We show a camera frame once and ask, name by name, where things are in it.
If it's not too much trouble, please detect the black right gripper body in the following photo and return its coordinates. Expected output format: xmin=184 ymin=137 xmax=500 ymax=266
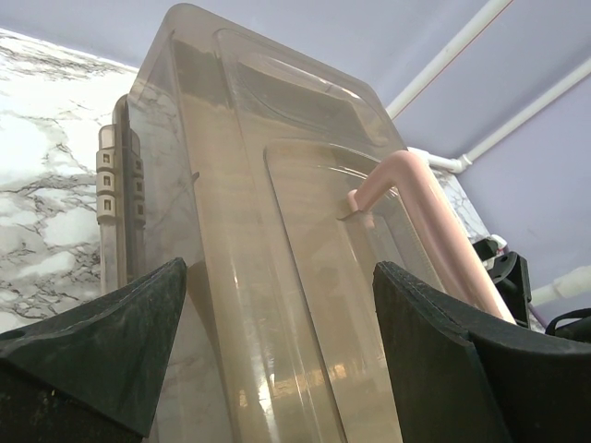
xmin=472 ymin=239 xmax=531 ymax=329

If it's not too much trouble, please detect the white pvc pipe frame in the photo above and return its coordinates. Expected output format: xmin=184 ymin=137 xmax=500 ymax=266
xmin=395 ymin=1 xmax=590 ymax=291

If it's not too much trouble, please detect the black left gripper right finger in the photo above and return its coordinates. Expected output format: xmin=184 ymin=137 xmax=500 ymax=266
xmin=373 ymin=261 xmax=590 ymax=442

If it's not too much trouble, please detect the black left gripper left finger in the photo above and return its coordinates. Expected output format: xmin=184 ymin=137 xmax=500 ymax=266
xmin=1 ymin=257 xmax=187 ymax=442

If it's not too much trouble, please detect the beige plastic tool box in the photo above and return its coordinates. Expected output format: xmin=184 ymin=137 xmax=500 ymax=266
xmin=95 ymin=3 xmax=518 ymax=443

